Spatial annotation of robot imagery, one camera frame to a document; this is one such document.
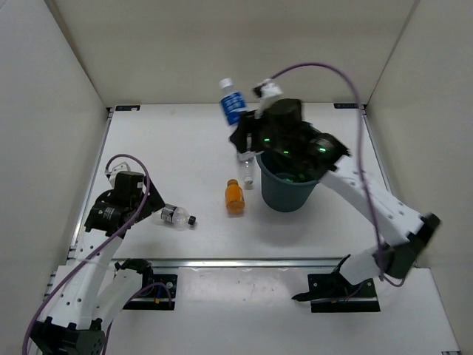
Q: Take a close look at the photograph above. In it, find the black left corner label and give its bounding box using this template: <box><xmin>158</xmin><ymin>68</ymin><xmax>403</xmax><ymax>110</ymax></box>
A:
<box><xmin>115</xmin><ymin>105</ymin><xmax>140</xmax><ymax>112</ymax></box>

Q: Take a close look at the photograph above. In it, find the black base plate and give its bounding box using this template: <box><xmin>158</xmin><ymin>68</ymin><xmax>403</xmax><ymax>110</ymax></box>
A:
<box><xmin>291</xmin><ymin>271</ymin><xmax>381</xmax><ymax>314</ymax></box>
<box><xmin>115</xmin><ymin>259</ymin><xmax>178</xmax><ymax>311</ymax></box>

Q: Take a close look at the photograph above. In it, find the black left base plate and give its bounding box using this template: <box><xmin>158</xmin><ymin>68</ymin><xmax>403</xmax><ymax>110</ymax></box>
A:
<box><xmin>115</xmin><ymin>259</ymin><xmax>178</xmax><ymax>311</ymax></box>

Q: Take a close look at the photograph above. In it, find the blue label water bottle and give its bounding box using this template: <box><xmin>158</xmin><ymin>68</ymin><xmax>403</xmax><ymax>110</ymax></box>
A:
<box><xmin>219</xmin><ymin>78</ymin><xmax>248</xmax><ymax>126</ymax></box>

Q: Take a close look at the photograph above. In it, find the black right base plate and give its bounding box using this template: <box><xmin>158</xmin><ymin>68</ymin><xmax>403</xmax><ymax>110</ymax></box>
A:
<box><xmin>291</xmin><ymin>271</ymin><xmax>381</xmax><ymax>314</ymax></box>

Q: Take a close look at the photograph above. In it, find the black right corner label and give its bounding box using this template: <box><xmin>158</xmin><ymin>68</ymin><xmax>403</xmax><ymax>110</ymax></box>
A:
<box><xmin>333</xmin><ymin>103</ymin><xmax>358</xmax><ymax>109</ymax></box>

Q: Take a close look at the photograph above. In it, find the clear bottle green label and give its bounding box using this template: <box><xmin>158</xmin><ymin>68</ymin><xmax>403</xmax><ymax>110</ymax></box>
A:
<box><xmin>238</xmin><ymin>158</ymin><xmax>255</xmax><ymax>190</ymax></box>

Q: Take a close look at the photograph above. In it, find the aluminium table rail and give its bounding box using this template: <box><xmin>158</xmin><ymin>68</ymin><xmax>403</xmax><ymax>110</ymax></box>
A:
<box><xmin>148</xmin><ymin>258</ymin><xmax>341</xmax><ymax>268</ymax></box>

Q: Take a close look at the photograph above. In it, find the orange juice bottle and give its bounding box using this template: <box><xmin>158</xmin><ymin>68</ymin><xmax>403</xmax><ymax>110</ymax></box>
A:
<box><xmin>225</xmin><ymin>179</ymin><xmax>245</xmax><ymax>214</ymax></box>

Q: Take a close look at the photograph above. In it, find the black corner label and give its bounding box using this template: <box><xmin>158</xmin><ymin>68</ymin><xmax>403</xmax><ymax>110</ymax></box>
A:
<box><xmin>115</xmin><ymin>105</ymin><xmax>140</xmax><ymax>112</ymax></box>
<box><xmin>333</xmin><ymin>103</ymin><xmax>358</xmax><ymax>109</ymax></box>

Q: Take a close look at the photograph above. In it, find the clear bottle black label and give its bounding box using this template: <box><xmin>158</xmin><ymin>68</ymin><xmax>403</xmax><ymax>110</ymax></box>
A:
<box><xmin>160</xmin><ymin>203</ymin><xmax>197</xmax><ymax>230</ymax></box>

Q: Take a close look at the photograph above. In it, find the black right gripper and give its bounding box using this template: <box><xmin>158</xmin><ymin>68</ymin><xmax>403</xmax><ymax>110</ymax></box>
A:
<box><xmin>233</xmin><ymin>108</ymin><xmax>294</xmax><ymax>158</ymax></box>

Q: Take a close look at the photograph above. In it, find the dark green plastic bin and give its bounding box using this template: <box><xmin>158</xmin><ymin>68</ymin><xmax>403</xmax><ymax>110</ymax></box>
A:
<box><xmin>256</xmin><ymin>125</ymin><xmax>343</xmax><ymax>214</ymax></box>

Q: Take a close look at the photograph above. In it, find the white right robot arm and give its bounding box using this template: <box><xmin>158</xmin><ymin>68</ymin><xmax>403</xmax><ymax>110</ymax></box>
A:
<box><xmin>229</xmin><ymin>98</ymin><xmax>440</xmax><ymax>296</ymax></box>

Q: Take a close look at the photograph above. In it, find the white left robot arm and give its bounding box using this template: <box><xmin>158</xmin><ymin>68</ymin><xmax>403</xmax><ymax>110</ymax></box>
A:
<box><xmin>27</xmin><ymin>171</ymin><xmax>164</xmax><ymax>354</ymax></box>

